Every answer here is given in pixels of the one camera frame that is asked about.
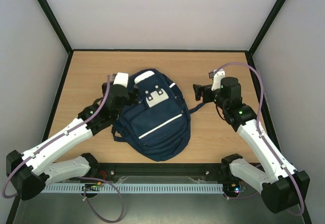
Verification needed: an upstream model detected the navy blue student backpack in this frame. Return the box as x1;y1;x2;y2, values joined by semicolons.
111;69;204;162

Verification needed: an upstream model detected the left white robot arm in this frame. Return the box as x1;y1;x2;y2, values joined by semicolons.
6;83;138;201

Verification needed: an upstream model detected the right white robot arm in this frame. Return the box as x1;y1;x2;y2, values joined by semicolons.
193;77;310;213

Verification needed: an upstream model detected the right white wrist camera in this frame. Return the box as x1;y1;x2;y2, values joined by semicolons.
209;69;225;91

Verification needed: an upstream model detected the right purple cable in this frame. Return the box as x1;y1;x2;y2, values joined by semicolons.
214;61;305;216

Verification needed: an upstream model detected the black aluminium frame rail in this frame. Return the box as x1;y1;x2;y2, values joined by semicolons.
99;163;223;177

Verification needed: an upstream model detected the light blue slotted cable duct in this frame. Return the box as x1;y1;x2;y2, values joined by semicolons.
42;183;223;194

